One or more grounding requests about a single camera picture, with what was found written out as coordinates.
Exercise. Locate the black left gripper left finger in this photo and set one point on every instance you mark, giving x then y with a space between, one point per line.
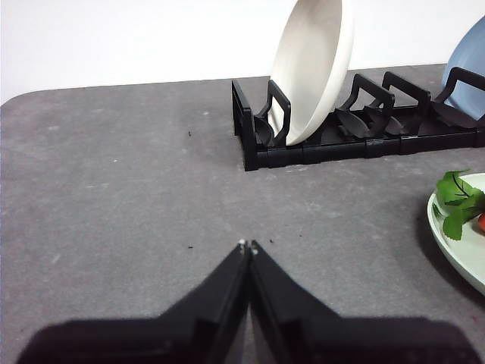
170 337

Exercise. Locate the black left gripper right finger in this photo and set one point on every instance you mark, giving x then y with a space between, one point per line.
341 341

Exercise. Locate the green plate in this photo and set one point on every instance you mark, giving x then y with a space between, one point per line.
466 258

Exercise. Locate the orange carrot with green leaves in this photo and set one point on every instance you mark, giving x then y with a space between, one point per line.
454 189

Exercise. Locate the black plate rack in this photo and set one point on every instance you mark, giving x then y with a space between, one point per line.
326 151

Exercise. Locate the white plate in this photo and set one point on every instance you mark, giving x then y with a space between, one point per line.
314 68

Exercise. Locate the blue plate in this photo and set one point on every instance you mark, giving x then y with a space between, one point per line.
468 60

